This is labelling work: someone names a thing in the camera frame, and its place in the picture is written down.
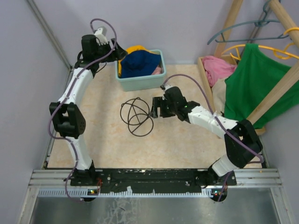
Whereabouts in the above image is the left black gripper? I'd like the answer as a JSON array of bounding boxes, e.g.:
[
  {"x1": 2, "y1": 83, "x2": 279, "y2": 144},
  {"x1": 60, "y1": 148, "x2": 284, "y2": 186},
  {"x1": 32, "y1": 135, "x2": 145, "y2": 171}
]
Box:
[{"x1": 95, "y1": 38, "x2": 128, "y2": 63}]

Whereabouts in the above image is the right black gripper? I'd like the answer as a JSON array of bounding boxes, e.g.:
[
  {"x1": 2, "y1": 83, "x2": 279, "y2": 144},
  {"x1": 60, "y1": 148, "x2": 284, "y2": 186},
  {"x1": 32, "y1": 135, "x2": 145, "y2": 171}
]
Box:
[{"x1": 150, "y1": 96, "x2": 178, "y2": 118}]

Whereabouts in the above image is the blue bucket hat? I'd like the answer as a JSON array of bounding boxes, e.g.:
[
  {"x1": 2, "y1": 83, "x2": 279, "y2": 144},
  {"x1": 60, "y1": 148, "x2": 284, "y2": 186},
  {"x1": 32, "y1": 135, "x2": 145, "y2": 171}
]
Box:
[{"x1": 120, "y1": 50, "x2": 161, "y2": 78}]

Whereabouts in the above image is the teal plastic bin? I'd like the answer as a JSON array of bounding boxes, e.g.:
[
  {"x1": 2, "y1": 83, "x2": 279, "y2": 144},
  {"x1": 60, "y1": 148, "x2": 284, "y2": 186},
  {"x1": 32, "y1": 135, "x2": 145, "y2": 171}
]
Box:
[{"x1": 114, "y1": 49, "x2": 166, "y2": 91}]

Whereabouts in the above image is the black wire hat stand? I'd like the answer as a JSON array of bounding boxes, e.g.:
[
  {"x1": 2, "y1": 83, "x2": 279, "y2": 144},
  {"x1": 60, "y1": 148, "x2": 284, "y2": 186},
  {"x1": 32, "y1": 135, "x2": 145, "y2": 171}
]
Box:
[{"x1": 120, "y1": 97, "x2": 154, "y2": 137}]

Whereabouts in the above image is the wooden clothes rack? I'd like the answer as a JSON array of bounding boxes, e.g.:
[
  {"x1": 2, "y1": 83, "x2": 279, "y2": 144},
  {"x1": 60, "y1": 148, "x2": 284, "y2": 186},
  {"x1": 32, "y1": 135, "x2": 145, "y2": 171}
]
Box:
[{"x1": 198, "y1": 0, "x2": 299, "y2": 135}]

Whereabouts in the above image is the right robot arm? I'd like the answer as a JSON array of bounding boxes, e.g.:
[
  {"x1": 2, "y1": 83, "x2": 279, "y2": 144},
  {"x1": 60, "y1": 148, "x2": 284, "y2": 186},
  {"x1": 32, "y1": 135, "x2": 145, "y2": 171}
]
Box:
[{"x1": 150, "y1": 85, "x2": 263, "y2": 187}]

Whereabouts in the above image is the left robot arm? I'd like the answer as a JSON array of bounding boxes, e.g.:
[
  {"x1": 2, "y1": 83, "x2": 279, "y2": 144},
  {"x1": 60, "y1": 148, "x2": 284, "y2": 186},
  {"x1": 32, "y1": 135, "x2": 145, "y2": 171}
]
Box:
[{"x1": 49, "y1": 35, "x2": 127, "y2": 185}]

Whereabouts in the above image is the yellow bucket hat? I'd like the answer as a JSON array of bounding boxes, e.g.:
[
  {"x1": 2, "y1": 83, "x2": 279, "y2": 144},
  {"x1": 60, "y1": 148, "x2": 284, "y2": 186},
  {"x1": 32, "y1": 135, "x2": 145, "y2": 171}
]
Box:
[{"x1": 118, "y1": 45, "x2": 150, "y2": 77}]

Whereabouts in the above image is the pink cloth in bin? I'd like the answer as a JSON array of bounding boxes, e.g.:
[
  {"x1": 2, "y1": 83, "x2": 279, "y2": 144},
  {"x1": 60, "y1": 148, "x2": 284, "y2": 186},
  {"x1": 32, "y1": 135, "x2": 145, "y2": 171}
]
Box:
[{"x1": 152, "y1": 66, "x2": 162, "y2": 75}]

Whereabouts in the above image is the pink garment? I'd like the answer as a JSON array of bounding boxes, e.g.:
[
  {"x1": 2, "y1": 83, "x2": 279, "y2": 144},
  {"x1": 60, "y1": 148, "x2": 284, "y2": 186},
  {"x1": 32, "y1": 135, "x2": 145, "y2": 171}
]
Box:
[{"x1": 201, "y1": 56, "x2": 237, "y2": 87}]

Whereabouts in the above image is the green tank top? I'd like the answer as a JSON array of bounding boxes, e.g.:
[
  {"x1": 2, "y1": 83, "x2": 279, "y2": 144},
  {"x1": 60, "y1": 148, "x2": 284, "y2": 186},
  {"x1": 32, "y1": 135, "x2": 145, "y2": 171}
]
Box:
[{"x1": 224, "y1": 44, "x2": 290, "y2": 121}]

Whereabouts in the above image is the grey-blue clothes hanger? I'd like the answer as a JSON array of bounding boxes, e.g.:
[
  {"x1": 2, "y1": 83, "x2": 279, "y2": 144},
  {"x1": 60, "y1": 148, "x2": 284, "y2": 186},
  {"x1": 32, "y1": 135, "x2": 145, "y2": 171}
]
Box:
[{"x1": 207, "y1": 0, "x2": 290, "y2": 45}]

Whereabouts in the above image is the yellow clothes hanger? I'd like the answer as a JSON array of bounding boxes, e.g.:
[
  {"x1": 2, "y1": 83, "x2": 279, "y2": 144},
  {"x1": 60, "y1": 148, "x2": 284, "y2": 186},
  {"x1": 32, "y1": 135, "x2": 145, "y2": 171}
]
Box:
[{"x1": 214, "y1": 27, "x2": 299, "y2": 61}]

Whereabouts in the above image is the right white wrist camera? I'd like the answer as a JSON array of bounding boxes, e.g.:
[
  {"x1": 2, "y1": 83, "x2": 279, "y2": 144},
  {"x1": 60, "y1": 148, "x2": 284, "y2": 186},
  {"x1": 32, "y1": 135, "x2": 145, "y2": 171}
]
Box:
[{"x1": 160, "y1": 84, "x2": 171, "y2": 91}]

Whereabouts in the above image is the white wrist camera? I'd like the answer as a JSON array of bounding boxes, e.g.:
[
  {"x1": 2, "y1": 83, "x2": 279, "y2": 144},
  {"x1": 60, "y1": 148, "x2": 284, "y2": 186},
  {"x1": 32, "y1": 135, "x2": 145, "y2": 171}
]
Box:
[
  {"x1": 160, "y1": 84, "x2": 171, "y2": 91},
  {"x1": 94, "y1": 26, "x2": 108, "y2": 44}
]

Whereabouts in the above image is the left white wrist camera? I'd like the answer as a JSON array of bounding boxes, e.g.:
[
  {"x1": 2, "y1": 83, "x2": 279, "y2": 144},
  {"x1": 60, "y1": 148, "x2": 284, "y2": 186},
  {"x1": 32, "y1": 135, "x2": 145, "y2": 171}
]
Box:
[{"x1": 94, "y1": 26, "x2": 108, "y2": 44}]

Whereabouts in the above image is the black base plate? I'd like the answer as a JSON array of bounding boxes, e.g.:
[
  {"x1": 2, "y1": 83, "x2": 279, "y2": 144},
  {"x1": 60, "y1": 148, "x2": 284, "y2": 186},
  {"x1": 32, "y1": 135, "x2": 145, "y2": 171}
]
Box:
[{"x1": 70, "y1": 168, "x2": 236, "y2": 194}]

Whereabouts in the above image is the white toothed cable strip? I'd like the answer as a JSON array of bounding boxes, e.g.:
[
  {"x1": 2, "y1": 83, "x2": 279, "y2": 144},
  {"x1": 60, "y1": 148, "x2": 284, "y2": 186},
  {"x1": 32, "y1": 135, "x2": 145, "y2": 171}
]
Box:
[{"x1": 37, "y1": 187, "x2": 221, "y2": 199}]

